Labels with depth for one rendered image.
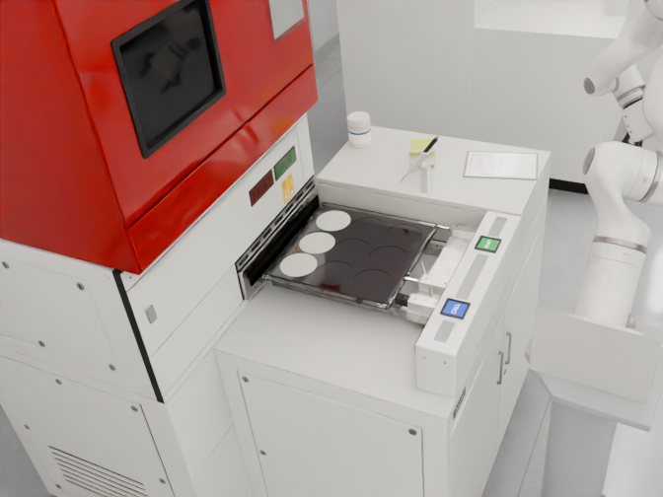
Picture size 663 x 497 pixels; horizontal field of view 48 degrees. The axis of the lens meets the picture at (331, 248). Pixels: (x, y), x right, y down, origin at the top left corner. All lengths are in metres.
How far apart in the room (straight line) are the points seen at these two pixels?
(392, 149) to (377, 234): 0.36
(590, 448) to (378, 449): 0.52
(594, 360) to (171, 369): 0.96
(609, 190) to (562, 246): 1.79
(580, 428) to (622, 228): 0.51
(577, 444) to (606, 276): 0.46
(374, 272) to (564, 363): 0.53
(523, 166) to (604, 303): 0.63
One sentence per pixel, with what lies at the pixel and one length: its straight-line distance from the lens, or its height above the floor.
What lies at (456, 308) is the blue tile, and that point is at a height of 0.96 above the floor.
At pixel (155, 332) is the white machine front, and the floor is 1.02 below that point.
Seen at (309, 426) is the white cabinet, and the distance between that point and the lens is 1.97.
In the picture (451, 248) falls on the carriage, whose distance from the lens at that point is 2.06.
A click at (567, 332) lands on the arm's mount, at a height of 0.97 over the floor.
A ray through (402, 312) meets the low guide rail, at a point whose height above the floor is 0.84.
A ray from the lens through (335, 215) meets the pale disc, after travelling 2.18.
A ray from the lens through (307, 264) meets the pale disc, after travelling 2.01.
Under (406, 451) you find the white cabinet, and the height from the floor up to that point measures 0.66.
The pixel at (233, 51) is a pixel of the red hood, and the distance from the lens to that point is 1.71.
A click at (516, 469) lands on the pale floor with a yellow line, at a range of 2.66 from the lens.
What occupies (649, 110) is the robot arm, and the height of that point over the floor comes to 1.31.
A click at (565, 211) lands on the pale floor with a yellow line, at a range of 3.78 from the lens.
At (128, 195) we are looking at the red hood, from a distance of 1.48.
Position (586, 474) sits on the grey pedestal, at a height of 0.47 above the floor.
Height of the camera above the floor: 2.14
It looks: 37 degrees down
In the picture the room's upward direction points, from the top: 7 degrees counter-clockwise
